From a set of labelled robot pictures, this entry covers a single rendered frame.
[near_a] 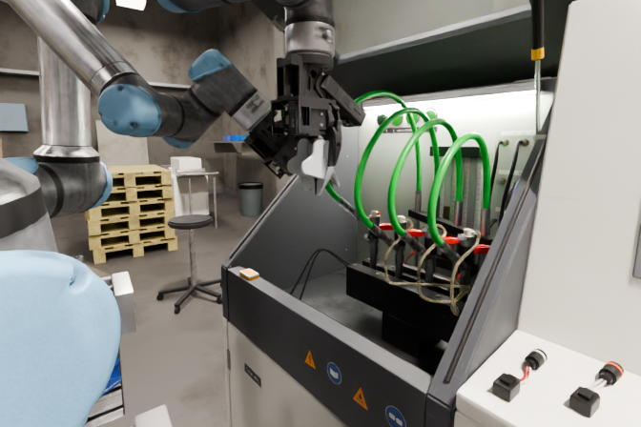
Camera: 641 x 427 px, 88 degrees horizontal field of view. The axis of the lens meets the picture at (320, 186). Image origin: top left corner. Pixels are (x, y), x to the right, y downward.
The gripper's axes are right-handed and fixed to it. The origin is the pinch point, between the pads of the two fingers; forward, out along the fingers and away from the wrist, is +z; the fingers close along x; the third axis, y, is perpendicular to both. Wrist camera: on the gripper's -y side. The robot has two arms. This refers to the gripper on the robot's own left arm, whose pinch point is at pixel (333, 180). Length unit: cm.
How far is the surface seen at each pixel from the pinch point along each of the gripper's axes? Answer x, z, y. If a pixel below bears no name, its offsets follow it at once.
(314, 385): -0.5, 23.0, 35.1
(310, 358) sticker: -0.4, 19.0, 31.6
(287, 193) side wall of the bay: -33.8, 2.7, -2.6
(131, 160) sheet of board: -733, -121, -65
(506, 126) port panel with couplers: 13.0, 24.5, -39.8
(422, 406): 24.6, 22.3, 27.7
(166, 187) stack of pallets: -362, -28, -22
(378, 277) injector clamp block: -2.4, 24.8, 8.5
